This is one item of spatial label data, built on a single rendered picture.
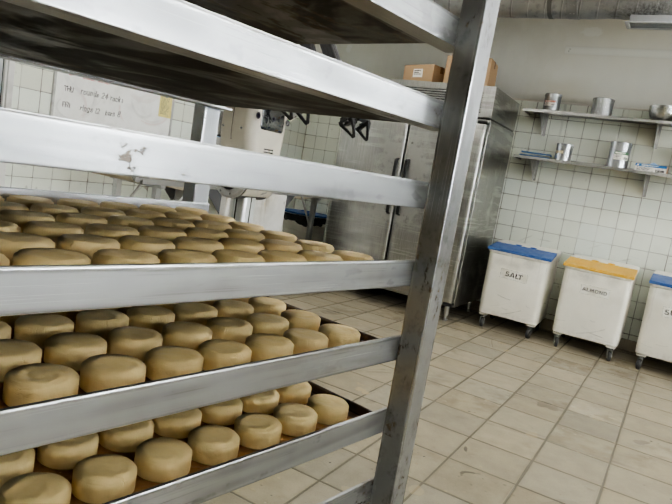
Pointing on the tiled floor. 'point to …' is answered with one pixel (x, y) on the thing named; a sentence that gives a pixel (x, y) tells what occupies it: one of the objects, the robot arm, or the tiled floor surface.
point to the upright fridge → (498, 146)
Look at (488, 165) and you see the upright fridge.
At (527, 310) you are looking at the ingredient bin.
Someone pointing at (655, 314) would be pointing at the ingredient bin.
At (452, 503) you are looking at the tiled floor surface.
